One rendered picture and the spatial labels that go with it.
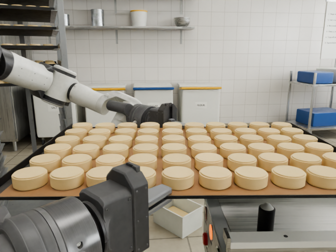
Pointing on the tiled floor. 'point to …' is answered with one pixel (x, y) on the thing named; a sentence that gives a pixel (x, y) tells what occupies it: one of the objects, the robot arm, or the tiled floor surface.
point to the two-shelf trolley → (310, 104)
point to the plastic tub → (180, 217)
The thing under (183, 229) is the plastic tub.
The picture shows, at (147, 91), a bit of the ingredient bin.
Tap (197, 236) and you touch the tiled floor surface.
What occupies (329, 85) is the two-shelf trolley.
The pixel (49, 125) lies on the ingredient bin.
